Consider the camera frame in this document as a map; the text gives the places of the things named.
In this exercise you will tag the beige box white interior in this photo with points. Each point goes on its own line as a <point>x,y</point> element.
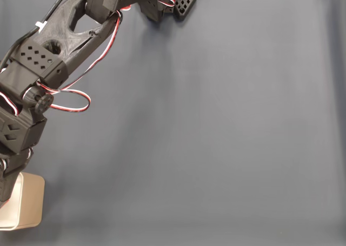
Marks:
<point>32,202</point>

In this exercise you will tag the white zip tie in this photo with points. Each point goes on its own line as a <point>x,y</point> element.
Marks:
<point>41,25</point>

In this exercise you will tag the grey table mat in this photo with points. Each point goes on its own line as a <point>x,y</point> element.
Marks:
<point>216,127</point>

